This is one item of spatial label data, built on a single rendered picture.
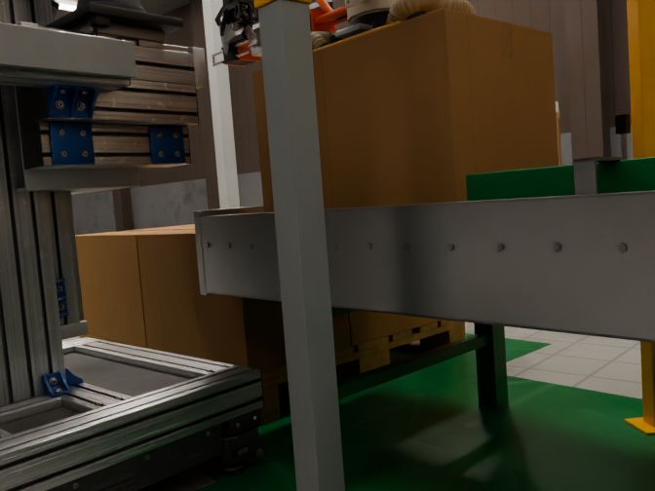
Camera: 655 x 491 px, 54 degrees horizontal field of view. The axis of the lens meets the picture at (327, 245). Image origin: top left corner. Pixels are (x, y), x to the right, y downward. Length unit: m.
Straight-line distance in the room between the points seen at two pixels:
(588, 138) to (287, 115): 5.86
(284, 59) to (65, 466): 0.82
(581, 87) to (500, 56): 5.44
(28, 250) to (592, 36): 5.98
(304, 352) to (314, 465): 0.19
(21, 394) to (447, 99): 1.09
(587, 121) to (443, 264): 5.78
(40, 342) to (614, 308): 1.18
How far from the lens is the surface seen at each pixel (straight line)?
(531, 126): 1.48
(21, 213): 1.55
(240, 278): 1.49
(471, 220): 1.02
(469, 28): 1.33
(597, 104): 6.77
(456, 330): 2.46
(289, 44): 1.06
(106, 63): 1.33
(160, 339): 2.21
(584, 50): 6.87
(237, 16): 2.04
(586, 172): 0.95
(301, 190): 1.03
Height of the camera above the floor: 0.62
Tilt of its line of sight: 4 degrees down
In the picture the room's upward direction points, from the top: 4 degrees counter-clockwise
